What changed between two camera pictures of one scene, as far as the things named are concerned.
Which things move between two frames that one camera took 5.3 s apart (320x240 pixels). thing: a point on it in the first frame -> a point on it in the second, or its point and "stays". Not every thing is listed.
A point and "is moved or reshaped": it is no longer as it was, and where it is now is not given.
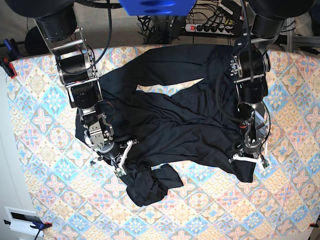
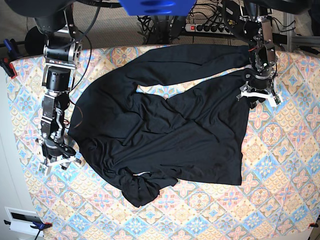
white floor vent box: (21, 220) stays
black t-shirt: (165, 106) is moved or reshaped
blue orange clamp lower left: (37, 225) stays
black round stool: (34, 43) stays
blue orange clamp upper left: (12, 54) stays
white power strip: (219, 29) stays
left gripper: (115, 154) -> (54, 152)
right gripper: (248, 153) -> (256, 95)
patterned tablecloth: (71, 197) stays
